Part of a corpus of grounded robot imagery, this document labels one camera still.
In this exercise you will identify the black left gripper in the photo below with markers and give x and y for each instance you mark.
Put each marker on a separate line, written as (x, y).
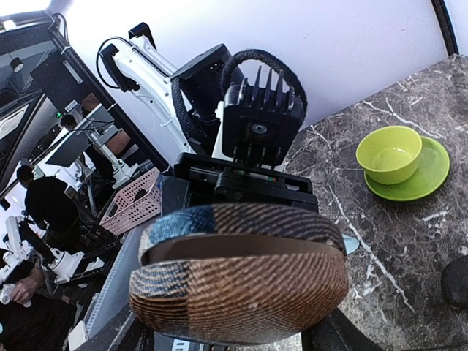
(219, 199)

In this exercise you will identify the green plate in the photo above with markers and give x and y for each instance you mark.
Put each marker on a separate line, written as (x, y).
(433, 169)

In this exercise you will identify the black quilted glasses case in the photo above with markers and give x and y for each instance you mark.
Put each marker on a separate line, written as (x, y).
(454, 284)

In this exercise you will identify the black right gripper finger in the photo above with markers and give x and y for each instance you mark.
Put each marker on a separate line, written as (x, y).
(336, 333)

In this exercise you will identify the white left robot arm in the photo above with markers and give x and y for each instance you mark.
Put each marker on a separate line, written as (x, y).
(186, 103)

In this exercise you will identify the person in background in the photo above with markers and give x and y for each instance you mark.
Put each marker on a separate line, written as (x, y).
(50, 208)

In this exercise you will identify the green bowl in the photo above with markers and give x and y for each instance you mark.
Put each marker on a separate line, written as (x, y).
(390, 155)

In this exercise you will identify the plaid brown glasses case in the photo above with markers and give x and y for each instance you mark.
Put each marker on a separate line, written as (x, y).
(238, 273)

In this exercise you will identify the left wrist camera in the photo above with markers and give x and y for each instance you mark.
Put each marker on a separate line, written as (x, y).
(260, 123)

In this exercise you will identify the pink perforated basket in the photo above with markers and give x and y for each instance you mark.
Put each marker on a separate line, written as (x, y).
(134, 204)

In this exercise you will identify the blue cleaning cloth right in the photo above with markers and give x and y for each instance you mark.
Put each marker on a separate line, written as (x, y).
(351, 244)

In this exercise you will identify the black corner frame post right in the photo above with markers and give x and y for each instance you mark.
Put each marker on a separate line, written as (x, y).
(452, 19)

